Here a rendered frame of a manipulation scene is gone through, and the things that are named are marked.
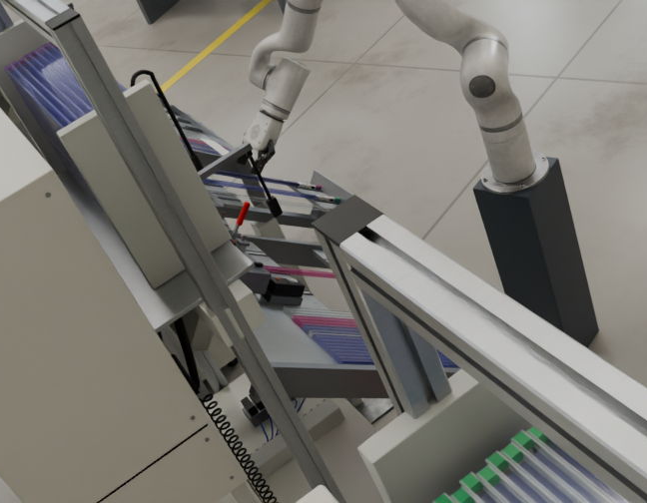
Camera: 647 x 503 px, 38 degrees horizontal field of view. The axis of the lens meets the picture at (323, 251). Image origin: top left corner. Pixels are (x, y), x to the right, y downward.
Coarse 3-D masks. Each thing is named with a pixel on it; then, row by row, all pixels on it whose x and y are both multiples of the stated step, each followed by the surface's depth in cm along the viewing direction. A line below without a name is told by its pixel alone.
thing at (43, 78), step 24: (48, 48) 188; (24, 72) 182; (48, 72) 178; (72, 72) 174; (24, 96) 186; (48, 96) 169; (72, 96) 165; (48, 120) 171; (72, 120) 157; (72, 168) 188
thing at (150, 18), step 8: (136, 0) 644; (144, 0) 645; (152, 0) 650; (160, 0) 656; (168, 0) 661; (176, 0) 667; (280, 0) 569; (144, 8) 646; (152, 8) 651; (160, 8) 657; (168, 8) 662; (144, 16) 651; (152, 16) 652; (160, 16) 658
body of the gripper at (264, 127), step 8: (264, 112) 260; (256, 120) 264; (264, 120) 261; (272, 120) 259; (280, 120) 261; (248, 128) 266; (256, 128) 263; (264, 128) 260; (272, 128) 259; (280, 128) 261; (248, 136) 265; (256, 136) 261; (264, 136) 259; (272, 136) 260; (256, 144) 260; (264, 144) 259
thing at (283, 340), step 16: (256, 256) 226; (272, 272) 218; (272, 304) 199; (288, 304) 202; (304, 304) 205; (320, 304) 208; (272, 320) 190; (288, 320) 193; (256, 336) 180; (272, 336) 182; (288, 336) 185; (304, 336) 187; (272, 352) 175; (288, 352) 177; (304, 352) 180; (320, 352) 182
